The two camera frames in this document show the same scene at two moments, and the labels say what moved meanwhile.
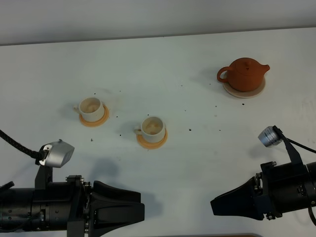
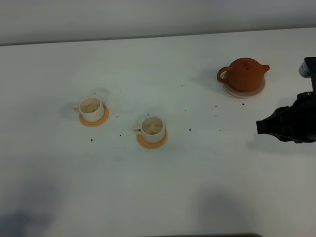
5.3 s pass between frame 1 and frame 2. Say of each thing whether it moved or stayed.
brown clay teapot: stayed
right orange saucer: stayed
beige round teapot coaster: stayed
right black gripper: moved
